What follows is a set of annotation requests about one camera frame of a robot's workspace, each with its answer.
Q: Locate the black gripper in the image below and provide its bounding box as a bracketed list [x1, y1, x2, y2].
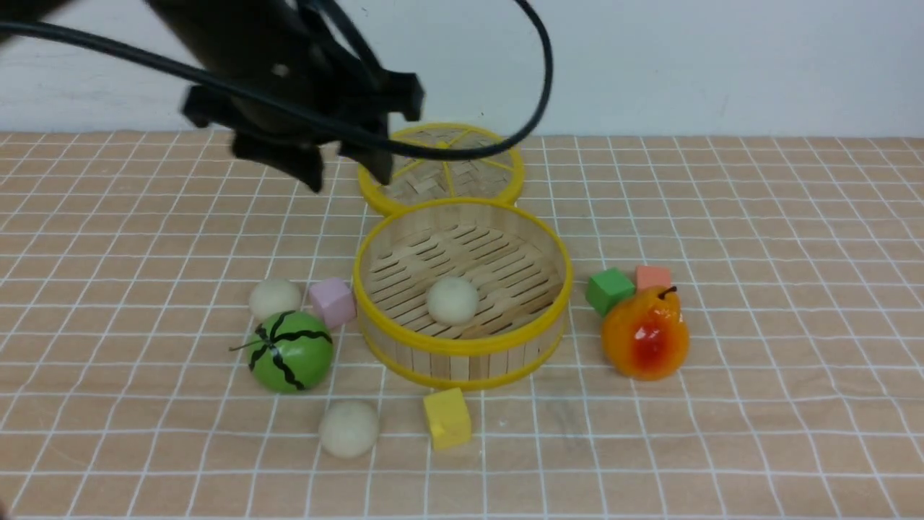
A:
[182, 43, 424, 194]

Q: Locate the white bun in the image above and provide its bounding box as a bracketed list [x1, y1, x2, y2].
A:
[248, 279, 303, 322]
[426, 277, 479, 326]
[319, 399, 380, 459]

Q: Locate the white bun front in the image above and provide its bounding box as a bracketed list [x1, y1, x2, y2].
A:
[319, 399, 380, 459]

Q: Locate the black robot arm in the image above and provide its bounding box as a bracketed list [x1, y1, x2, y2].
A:
[149, 1, 424, 192]

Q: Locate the woven bamboo steamer lid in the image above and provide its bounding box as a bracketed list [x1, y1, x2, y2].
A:
[357, 123, 527, 216]

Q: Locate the bamboo steamer tray yellow rim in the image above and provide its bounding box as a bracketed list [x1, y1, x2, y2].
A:
[353, 199, 573, 391]

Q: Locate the light purple foam cube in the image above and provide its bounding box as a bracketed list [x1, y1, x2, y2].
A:
[309, 279, 357, 329]

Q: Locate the green striped toy watermelon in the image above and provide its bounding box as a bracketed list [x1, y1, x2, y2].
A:
[229, 310, 334, 393]

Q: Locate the checkered tan tablecloth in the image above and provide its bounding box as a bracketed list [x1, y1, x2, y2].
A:
[1, 132, 923, 519]

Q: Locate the yellow foam cube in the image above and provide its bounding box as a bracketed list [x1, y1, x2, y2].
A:
[422, 388, 473, 451]

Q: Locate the green foam cube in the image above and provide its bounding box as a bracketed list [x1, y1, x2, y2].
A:
[585, 269, 636, 317]

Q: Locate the salmon pink foam cube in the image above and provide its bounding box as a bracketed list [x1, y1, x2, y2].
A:
[635, 264, 672, 293]

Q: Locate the orange yellow toy pear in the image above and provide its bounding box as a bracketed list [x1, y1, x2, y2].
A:
[601, 286, 690, 381]

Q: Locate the black cable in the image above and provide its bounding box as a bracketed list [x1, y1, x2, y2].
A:
[0, 0, 555, 160]

